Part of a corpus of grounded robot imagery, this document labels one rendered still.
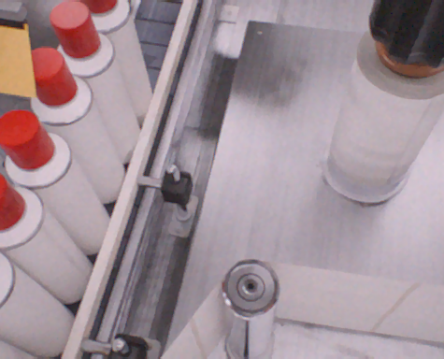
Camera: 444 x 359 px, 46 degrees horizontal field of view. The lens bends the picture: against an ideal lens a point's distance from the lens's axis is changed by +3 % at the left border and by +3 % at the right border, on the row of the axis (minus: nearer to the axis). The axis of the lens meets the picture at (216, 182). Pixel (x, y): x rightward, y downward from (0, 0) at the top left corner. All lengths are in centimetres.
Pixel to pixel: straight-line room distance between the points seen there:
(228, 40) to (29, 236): 46
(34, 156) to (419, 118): 30
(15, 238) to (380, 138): 31
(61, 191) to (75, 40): 12
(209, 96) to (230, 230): 23
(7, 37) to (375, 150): 32
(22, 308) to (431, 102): 35
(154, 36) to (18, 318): 42
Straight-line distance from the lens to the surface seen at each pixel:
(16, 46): 43
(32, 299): 44
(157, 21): 74
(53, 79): 43
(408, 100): 44
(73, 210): 48
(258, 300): 34
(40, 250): 44
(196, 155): 66
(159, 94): 61
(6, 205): 39
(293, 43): 70
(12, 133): 41
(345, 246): 56
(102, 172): 53
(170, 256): 61
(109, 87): 50
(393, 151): 50
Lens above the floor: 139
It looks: 62 degrees down
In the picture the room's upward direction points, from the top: 6 degrees counter-clockwise
